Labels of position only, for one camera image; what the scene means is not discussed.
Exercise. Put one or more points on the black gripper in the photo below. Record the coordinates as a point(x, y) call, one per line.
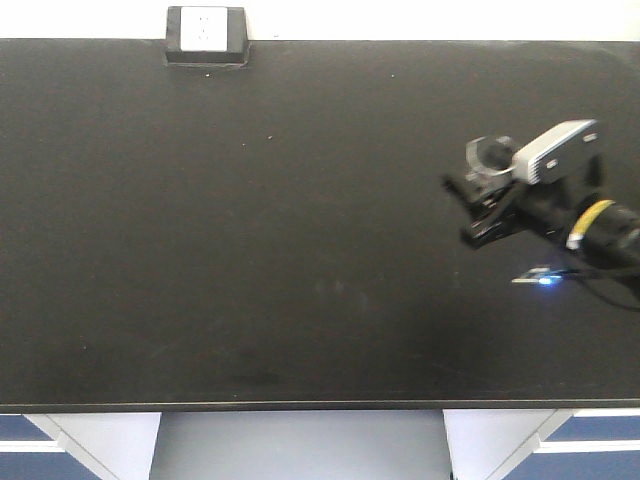
point(548, 210)

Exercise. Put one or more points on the small clear glass beaker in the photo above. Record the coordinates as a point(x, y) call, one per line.
point(490, 161)

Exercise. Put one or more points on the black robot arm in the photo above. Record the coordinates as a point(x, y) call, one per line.
point(605, 236)

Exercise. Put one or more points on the blue white cabinet right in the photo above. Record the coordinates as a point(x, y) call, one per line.
point(601, 443)

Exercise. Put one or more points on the black white power socket box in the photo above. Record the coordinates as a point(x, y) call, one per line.
point(206, 35)

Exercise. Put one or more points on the blue white lab cabinet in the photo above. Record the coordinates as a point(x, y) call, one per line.
point(78, 446)

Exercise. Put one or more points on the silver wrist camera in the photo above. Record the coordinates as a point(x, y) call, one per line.
point(557, 153)

